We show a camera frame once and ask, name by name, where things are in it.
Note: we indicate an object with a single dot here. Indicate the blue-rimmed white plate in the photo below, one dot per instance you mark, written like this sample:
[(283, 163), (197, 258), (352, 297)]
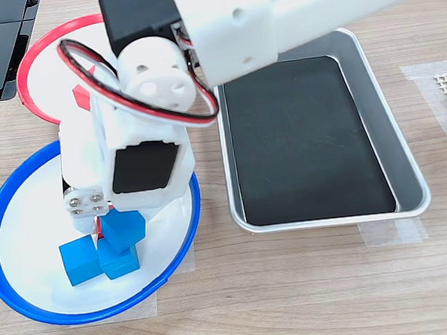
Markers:
[(30, 253)]

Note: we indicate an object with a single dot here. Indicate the blue cube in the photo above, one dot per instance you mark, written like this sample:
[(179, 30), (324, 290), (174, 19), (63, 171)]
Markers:
[(80, 260), (124, 228), (119, 262)]

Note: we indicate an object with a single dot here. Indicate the black mat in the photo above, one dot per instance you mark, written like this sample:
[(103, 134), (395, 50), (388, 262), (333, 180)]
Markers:
[(305, 148)]

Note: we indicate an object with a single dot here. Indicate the steel tray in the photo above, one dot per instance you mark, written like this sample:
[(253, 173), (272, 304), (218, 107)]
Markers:
[(403, 182)]

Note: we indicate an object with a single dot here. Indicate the red-rimmed white plate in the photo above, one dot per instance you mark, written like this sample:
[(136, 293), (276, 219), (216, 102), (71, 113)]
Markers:
[(44, 78)]

